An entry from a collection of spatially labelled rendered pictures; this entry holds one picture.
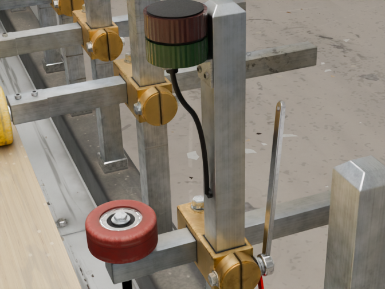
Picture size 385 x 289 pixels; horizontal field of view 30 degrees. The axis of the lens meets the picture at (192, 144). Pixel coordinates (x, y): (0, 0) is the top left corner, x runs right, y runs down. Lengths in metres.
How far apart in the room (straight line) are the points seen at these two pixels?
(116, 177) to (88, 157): 0.10
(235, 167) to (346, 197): 0.26
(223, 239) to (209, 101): 0.17
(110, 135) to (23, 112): 0.32
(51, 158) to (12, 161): 0.57
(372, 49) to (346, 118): 0.80
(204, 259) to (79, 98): 0.30
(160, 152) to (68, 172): 0.48
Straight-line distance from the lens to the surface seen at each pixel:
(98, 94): 1.00
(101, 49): 1.17
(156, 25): 0.66
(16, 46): 1.21
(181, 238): 0.85
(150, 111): 0.95
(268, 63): 1.08
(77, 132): 1.45
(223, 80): 0.71
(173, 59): 0.67
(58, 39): 1.22
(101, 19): 1.19
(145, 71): 0.96
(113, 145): 1.28
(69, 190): 1.42
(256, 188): 2.54
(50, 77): 1.71
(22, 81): 1.92
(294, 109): 3.10
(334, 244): 0.55
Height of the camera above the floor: 1.36
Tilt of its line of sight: 29 degrees down
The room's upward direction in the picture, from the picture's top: 2 degrees counter-clockwise
